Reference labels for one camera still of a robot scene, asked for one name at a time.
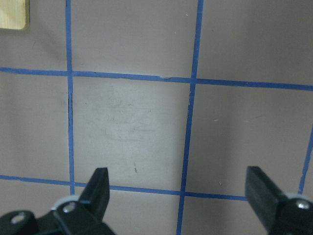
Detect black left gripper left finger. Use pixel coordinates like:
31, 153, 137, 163
53, 167, 110, 235

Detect wooden cup stand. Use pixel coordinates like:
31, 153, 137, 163
0, 0, 30, 30

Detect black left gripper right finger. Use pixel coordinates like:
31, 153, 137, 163
245, 166, 313, 235

